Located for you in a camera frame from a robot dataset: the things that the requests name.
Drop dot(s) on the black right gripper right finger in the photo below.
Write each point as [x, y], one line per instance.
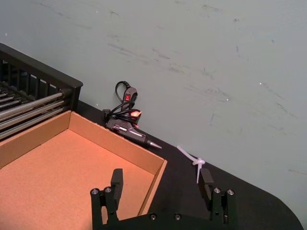
[206, 187]

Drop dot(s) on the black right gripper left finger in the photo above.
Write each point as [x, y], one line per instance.
[117, 184]

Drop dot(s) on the black table cloth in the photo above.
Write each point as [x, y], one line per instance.
[182, 187]

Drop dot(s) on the white three-armed plastic piece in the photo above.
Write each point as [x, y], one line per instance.
[195, 163]

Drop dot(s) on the shallow brown cardboard tray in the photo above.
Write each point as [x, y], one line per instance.
[60, 167]

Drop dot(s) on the black rack with steel bars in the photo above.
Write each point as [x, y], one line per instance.
[60, 79]

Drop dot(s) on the plain pale wall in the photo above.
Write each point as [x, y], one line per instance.
[192, 48]

